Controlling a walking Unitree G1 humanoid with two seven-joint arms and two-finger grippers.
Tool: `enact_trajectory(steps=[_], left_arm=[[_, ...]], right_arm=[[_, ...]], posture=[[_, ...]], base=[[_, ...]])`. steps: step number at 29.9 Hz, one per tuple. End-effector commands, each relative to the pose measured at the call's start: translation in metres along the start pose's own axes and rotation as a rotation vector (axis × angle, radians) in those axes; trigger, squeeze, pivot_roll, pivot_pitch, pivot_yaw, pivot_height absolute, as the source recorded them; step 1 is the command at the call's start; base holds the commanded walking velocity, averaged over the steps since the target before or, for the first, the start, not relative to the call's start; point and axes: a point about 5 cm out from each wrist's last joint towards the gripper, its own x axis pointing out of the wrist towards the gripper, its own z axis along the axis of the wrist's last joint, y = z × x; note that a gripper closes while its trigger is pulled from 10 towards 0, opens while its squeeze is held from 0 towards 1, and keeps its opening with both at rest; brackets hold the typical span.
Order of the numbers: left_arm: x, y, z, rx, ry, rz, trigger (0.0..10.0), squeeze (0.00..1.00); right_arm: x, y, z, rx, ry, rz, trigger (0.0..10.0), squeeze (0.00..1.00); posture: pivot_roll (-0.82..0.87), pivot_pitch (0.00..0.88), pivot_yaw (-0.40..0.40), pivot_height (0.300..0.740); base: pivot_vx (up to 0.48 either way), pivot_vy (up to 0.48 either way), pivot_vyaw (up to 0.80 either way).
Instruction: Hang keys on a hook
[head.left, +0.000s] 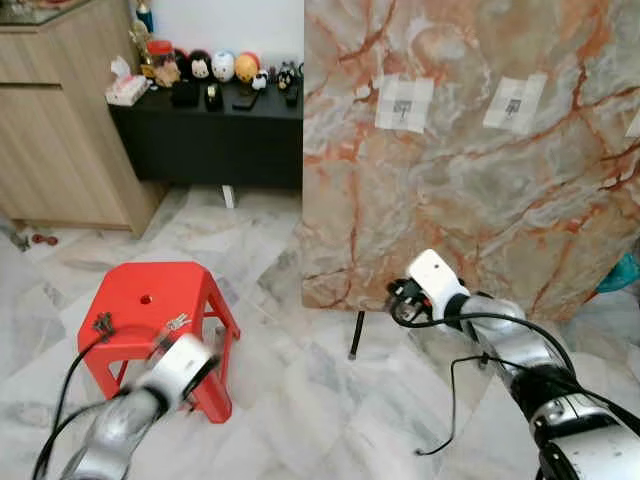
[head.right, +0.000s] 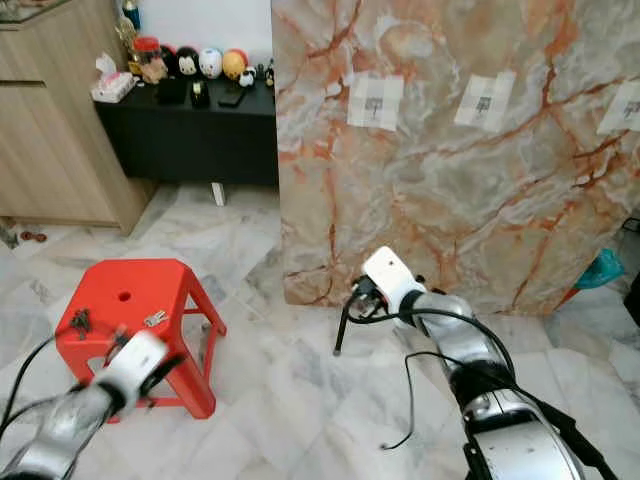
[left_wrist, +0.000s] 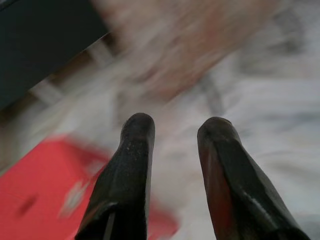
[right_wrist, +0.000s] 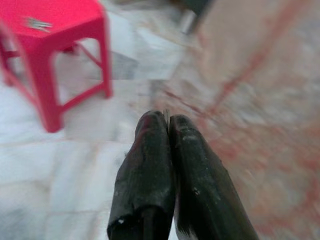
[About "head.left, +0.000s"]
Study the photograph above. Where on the light wooden cabinet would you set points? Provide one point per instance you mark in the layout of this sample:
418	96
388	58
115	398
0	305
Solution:
60	140

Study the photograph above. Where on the yellow egg figurine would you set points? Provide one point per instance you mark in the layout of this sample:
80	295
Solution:
247	67

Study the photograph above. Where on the pink tissue box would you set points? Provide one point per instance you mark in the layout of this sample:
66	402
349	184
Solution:
127	88

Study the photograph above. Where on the teal bag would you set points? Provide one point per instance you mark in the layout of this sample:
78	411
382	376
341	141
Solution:
622	272

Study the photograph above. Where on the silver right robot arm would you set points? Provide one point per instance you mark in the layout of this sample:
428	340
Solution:
560	410

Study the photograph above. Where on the jar with red lid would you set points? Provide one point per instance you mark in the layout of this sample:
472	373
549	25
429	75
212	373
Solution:
163	62

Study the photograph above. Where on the red plastic stool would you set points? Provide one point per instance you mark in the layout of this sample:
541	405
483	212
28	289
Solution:
140	290

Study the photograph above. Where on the white console leg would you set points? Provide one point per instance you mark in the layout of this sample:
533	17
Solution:
229	197

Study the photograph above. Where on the white egg figurine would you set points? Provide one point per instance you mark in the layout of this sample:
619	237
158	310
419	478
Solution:
223	66

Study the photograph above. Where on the dark key bunch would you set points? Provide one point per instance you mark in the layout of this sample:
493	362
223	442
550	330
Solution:
102	323

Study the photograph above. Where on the black board stand leg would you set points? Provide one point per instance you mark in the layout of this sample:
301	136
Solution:
356	335

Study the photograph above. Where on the white paper hook sticker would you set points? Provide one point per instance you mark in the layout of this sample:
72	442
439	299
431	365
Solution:
634	124
405	104
515	102

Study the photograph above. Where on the small red floor item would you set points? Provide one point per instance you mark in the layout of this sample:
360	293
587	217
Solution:
45	239

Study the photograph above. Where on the gold trophy with blue globe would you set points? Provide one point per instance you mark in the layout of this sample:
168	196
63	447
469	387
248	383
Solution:
144	30

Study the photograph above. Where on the black egg figurine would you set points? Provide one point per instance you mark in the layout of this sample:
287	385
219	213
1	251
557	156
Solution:
199	66

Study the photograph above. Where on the marble pattern board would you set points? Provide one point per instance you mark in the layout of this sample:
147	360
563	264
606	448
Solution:
470	190

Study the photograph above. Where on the black low console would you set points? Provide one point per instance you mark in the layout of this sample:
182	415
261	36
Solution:
210	140

